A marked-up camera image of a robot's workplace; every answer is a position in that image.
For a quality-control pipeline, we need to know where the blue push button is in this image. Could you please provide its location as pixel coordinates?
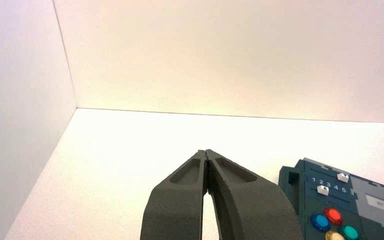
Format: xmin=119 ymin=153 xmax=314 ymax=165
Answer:
xmin=310 ymin=213 xmax=331 ymax=233

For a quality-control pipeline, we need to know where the red push button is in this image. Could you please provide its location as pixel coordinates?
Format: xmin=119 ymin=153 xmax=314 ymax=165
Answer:
xmin=323 ymin=207 xmax=344 ymax=227

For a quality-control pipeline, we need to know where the blue grey control box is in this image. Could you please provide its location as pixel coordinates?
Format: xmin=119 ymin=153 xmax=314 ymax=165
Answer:
xmin=278 ymin=158 xmax=384 ymax=240

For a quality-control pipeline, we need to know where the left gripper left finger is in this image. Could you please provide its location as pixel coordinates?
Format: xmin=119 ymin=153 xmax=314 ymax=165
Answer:
xmin=140 ymin=149 xmax=209 ymax=240

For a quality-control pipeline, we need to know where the teal push button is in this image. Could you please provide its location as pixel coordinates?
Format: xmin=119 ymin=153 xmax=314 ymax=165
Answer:
xmin=340 ymin=225 xmax=360 ymax=240

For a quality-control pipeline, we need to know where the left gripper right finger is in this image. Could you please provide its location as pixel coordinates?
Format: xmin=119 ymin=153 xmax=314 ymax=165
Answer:
xmin=206 ymin=149 xmax=304 ymax=240

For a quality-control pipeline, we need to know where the white display window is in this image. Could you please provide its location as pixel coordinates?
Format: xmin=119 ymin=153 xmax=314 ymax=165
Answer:
xmin=365 ymin=194 xmax=384 ymax=215

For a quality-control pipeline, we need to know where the yellow push button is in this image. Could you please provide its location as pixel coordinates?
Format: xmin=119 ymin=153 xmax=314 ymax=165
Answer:
xmin=325 ymin=230 xmax=345 ymax=240

